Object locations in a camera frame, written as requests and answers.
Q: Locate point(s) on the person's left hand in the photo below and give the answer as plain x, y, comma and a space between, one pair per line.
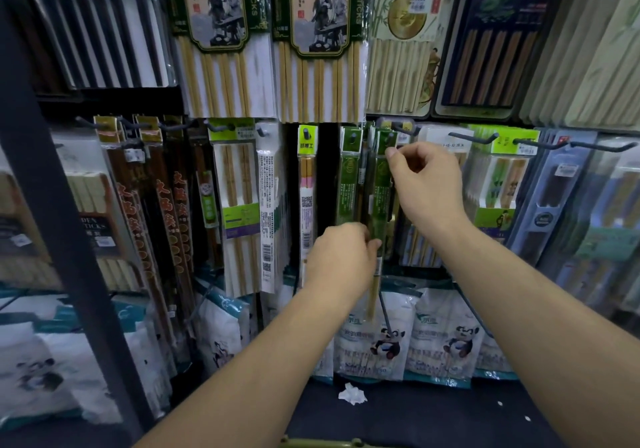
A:
337, 263

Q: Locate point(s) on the person's right hand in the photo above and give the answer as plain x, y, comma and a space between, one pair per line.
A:
430, 188

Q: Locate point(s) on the person's right thumb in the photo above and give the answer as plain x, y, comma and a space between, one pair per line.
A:
393, 165

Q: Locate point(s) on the person's left thumb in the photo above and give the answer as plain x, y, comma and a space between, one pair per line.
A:
372, 249

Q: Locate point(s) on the person's right forearm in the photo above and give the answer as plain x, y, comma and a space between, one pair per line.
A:
540, 322

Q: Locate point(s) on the person's left forearm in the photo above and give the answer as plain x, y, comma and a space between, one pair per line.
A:
260, 367

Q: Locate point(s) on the pink striped chopstick packet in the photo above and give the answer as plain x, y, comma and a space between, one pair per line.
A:
307, 198

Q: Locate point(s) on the row of black display hooks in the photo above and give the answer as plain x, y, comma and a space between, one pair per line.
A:
475, 137

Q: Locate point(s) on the white green chopsticks pack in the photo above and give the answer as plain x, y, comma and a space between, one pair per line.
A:
500, 188

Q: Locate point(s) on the white barcode chopstick packet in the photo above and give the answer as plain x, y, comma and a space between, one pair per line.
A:
267, 213

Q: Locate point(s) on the gold medallion chopsticks pack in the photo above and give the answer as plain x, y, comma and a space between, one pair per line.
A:
405, 48

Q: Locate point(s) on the bamboo chopstick packet green label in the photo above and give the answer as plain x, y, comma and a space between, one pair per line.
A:
239, 213

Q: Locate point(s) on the crumpled white paper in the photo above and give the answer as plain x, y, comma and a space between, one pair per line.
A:
352, 394

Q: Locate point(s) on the illustrated label bamboo chopsticks pack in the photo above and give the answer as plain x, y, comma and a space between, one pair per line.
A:
222, 38
320, 38

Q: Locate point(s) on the grey blue chopsticks pack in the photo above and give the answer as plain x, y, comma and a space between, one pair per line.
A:
547, 198

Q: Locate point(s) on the dark blue lotus chopsticks pack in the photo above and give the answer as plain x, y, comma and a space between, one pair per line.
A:
495, 43

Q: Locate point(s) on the dark brown chopstick packet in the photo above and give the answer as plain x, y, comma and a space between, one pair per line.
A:
181, 188
132, 213
162, 203

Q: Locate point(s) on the clear teal label chopsticks pack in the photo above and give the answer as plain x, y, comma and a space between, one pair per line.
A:
605, 243

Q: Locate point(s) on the pale bamboo print chopsticks pack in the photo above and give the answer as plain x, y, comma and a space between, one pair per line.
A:
590, 53

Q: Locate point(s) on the wooden chopsticks pack black label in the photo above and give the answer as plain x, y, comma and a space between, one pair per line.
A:
95, 228

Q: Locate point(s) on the large white panda print bag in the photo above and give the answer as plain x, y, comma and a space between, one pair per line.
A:
45, 367

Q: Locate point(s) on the black metal shelf post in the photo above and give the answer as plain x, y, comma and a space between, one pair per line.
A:
55, 203

